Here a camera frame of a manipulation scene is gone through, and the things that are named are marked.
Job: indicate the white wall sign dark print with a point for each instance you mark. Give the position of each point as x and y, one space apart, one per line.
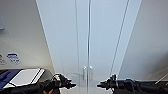
2 60

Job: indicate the white wardrobe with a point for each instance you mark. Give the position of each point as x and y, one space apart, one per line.
106 33

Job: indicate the grey wall box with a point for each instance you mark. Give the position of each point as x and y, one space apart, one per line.
1 26

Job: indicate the blue and white wall sign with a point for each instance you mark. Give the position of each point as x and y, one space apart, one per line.
13 58

